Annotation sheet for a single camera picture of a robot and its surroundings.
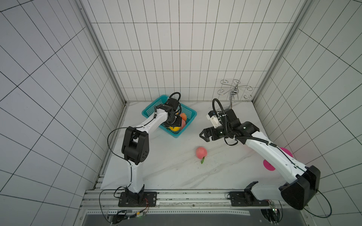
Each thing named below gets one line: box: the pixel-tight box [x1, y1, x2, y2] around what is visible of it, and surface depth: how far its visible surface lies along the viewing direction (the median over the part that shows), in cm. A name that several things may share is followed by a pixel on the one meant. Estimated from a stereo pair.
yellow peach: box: [169, 125, 181, 132], surface depth 91 cm
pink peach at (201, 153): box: [196, 146, 208, 165], surface depth 87 cm
